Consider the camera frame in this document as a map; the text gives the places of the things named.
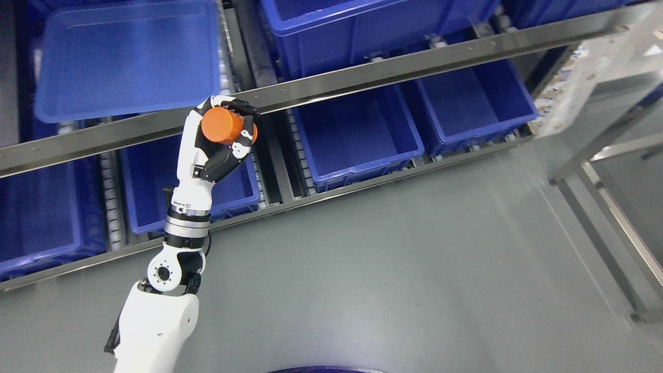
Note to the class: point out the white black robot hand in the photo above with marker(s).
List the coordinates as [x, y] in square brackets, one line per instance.
[202, 163]

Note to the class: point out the orange cylindrical capacitor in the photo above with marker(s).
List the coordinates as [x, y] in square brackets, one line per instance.
[222, 126]

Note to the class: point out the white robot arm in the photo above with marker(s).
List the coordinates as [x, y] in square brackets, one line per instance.
[161, 310]

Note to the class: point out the blue bin lower centre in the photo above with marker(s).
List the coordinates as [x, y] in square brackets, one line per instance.
[149, 167]

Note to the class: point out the shallow blue tray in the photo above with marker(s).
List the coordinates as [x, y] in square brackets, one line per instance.
[121, 58]

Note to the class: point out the blue bin lower right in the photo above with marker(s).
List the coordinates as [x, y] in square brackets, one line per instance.
[357, 137]

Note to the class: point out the blue bin lower left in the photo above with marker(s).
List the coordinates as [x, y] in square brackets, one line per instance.
[51, 216]

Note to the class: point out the large blue bin upper right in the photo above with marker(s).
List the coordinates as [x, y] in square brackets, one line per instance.
[313, 37]

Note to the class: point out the blue bin far right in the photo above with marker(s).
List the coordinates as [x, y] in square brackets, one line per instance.
[468, 107]

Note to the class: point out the metal rack upright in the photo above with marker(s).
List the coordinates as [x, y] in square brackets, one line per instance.
[612, 56]

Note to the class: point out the metal shelf frame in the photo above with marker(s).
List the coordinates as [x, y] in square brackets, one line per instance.
[487, 47]

